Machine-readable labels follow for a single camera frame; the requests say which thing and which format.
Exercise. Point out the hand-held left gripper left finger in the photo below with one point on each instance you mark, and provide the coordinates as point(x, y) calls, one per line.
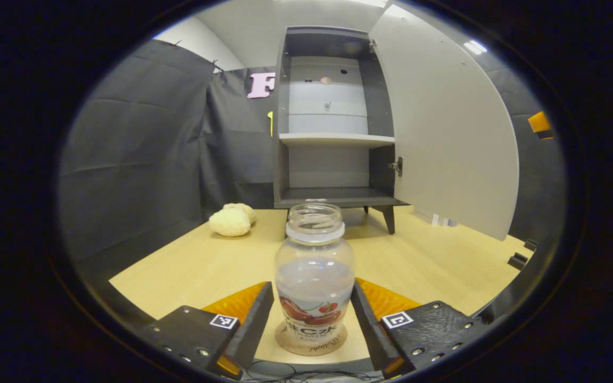
point(256, 324)

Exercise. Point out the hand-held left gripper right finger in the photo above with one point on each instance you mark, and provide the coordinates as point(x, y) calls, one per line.
point(367, 330)

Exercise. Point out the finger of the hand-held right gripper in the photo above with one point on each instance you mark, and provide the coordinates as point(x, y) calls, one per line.
point(539, 122)

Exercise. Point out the clear bottle red fruit label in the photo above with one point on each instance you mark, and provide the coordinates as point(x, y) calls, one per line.
point(314, 276)

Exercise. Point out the light grey cabinet door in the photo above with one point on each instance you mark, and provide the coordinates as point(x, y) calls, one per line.
point(445, 133)

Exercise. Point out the dark grey cabinet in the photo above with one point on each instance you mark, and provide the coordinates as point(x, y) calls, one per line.
point(381, 96)

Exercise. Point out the white cabinet shelf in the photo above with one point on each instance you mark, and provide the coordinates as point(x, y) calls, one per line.
point(336, 139)

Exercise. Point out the yellow plush toy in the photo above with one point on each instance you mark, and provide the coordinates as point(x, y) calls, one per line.
point(229, 222)

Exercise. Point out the black backdrop cloth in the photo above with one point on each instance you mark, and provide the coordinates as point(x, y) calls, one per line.
point(141, 159)

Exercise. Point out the small black bracket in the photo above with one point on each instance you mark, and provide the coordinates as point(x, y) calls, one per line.
point(518, 261)
point(531, 245)

